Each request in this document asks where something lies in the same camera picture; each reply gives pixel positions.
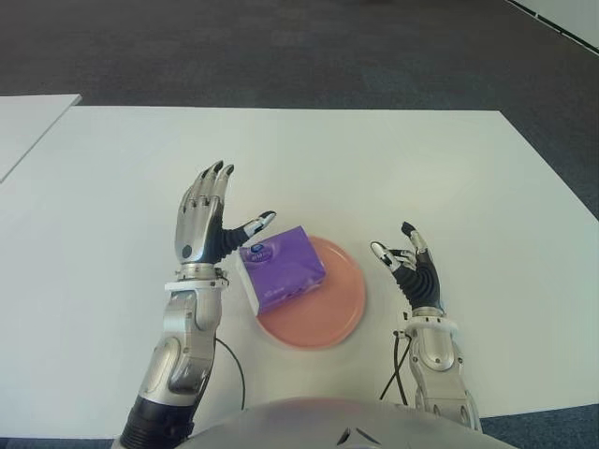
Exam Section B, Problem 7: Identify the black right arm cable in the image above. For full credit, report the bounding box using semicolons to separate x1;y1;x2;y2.
377;328;414;409

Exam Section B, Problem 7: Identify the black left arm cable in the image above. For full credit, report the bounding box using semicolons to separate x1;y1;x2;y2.
212;333;248;413

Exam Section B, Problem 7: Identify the pink round plate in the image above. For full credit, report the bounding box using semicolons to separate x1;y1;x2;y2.
256;234;369;350

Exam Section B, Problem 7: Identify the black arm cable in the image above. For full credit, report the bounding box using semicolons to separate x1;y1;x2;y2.
212;333;248;413
377;328;414;409

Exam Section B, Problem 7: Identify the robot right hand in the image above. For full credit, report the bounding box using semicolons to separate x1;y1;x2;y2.
369;221;444;312

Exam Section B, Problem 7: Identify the purple tissue paper pack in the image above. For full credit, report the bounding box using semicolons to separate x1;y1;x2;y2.
237;224;328;316

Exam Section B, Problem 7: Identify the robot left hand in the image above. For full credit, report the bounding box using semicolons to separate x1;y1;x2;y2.
173;160;279;266

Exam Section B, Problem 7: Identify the silver robot torso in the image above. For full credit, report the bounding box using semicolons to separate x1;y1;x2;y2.
174;396;493;449

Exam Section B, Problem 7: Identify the white neighbouring table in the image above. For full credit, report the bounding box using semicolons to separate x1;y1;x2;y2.
0;94;82;184

